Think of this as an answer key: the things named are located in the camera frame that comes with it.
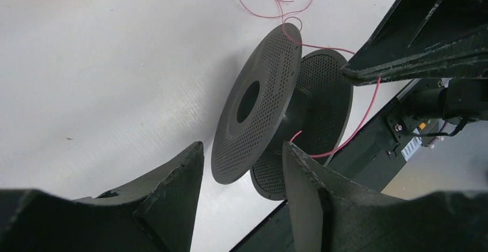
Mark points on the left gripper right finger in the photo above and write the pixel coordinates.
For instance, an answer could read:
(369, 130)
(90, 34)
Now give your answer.
(330, 212)

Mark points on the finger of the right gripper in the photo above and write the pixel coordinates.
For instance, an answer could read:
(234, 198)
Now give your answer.
(463, 57)
(413, 26)

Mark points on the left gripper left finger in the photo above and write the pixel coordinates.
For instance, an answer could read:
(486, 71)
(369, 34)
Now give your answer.
(155, 212)

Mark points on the black cable spool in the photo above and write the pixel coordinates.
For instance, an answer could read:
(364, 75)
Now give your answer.
(280, 95)

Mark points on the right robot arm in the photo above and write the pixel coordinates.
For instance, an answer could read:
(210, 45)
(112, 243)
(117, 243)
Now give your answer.
(466, 97)

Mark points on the right white cable duct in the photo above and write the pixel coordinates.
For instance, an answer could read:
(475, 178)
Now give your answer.
(411, 148)

